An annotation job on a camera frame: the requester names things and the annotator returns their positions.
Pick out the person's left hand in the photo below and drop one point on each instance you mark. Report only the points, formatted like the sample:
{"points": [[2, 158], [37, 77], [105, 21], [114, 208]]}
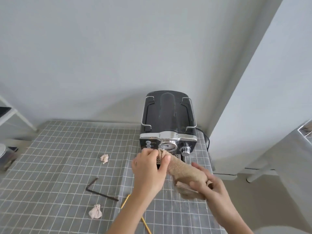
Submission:
{"points": [[146, 173]]}

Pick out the person's right hand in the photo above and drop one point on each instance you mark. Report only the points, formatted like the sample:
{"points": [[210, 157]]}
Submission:
{"points": [[215, 192]]}

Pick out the person's left thumb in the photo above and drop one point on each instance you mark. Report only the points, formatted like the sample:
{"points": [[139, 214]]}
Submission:
{"points": [[165, 164]]}

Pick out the person's right thumb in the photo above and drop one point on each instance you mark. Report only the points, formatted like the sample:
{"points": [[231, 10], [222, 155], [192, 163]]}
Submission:
{"points": [[198, 186]]}

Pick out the beige cleaning cloth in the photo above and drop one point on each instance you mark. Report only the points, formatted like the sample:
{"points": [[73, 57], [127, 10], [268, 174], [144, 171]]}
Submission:
{"points": [[181, 173]]}

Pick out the person's right forearm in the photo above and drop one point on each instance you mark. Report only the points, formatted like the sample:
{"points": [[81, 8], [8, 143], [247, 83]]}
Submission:
{"points": [[229, 216]]}

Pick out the person's left forearm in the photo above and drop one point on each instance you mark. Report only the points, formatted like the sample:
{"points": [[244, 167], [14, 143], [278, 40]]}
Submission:
{"points": [[136, 212]]}

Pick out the black espresso machine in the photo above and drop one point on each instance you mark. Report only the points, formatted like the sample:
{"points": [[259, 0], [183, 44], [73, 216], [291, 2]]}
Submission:
{"points": [[168, 119]]}

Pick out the crumpled beige tissue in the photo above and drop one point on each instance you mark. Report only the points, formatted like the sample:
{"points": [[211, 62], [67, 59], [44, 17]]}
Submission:
{"points": [[95, 212], [104, 158]]}

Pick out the yellow pencil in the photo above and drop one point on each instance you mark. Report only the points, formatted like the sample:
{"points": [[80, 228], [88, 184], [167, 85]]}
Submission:
{"points": [[146, 225]]}

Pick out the white table leg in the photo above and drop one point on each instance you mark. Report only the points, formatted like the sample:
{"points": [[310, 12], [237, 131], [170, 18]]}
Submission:
{"points": [[260, 173]]}

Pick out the black hex key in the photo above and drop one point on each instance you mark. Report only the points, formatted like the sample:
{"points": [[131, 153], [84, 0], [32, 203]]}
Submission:
{"points": [[97, 192]]}

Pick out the grey checked tablecloth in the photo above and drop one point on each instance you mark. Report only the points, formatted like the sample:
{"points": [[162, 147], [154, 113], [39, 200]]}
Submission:
{"points": [[61, 168]]}

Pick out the white metal rack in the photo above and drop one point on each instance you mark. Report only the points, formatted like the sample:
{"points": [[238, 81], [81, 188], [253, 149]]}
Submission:
{"points": [[17, 114]]}

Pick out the metal tin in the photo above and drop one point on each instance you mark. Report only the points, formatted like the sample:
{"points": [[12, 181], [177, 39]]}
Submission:
{"points": [[4, 155]]}

